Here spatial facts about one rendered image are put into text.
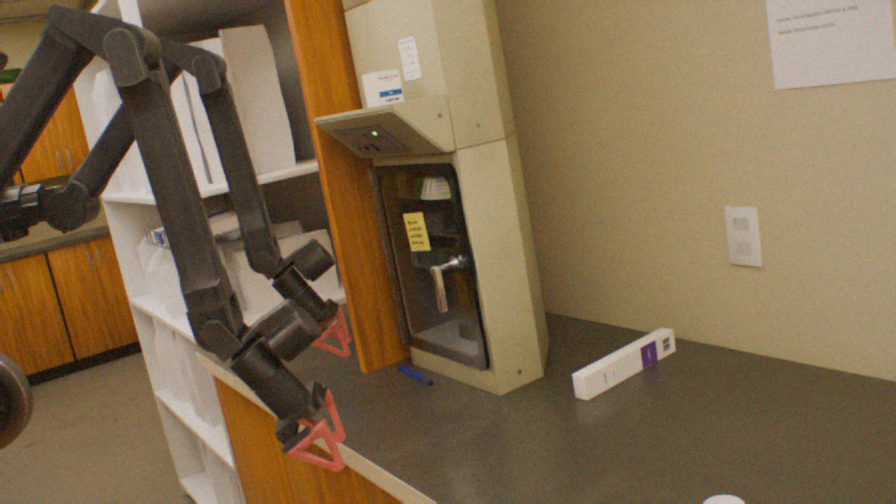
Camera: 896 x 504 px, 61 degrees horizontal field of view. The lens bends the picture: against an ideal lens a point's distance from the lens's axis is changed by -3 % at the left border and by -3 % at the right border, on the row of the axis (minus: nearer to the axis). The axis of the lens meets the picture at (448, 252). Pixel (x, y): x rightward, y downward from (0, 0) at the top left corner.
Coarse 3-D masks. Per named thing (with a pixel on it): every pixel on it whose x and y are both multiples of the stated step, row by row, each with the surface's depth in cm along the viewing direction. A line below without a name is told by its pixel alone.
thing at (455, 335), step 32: (384, 192) 161; (416, 192) 151; (448, 192) 141; (448, 224) 144; (416, 256) 157; (448, 256) 147; (416, 288) 161; (448, 288) 150; (416, 320) 164; (448, 320) 153; (480, 320) 144; (448, 352) 156; (480, 352) 146
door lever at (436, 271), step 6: (444, 264) 144; (450, 264) 144; (456, 264) 145; (432, 270) 143; (438, 270) 143; (444, 270) 144; (456, 270) 145; (438, 276) 143; (438, 282) 143; (438, 288) 143; (444, 288) 144; (438, 294) 144; (444, 294) 144; (438, 300) 144; (444, 300) 144; (438, 306) 145; (444, 306) 144; (444, 312) 144
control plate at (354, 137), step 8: (352, 128) 148; (360, 128) 146; (368, 128) 144; (376, 128) 141; (344, 136) 155; (352, 136) 152; (360, 136) 150; (368, 136) 148; (376, 136) 145; (384, 136) 143; (392, 136) 141; (352, 144) 157; (360, 144) 154; (368, 144) 152; (376, 144) 150; (384, 144) 147; (400, 144) 143; (368, 152) 157; (376, 152) 154; (384, 152) 152; (392, 152) 150; (400, 152) 147
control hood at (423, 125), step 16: (432, 96) 136; (352, 112) 142; (368, 112) 137; (384, 112) 133; (400, 112) 131; (416, 112) 133; (432, 112) 134; (448, 112) 136; (336, 128) 153; (384, 128) 140; (400, 128) 136; (416, 128) 133; (432, 128) 135; (448, 128) 136; (416, 144) 139; (432, 144) 136; (448, 144) 137
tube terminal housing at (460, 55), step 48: (384, 0) 144; (432, 0) 133; (480, 0) 138; (384, 48) 149; (432, 48) 136; (480, 48) 139; (480, 96) 140; (480, 144) 141; (480, 192) 141; (480, 240) 142; (528, 240) 158; (480, 288) 143; (528, 288) 149; (528, 336) 150; (480, 384) 152
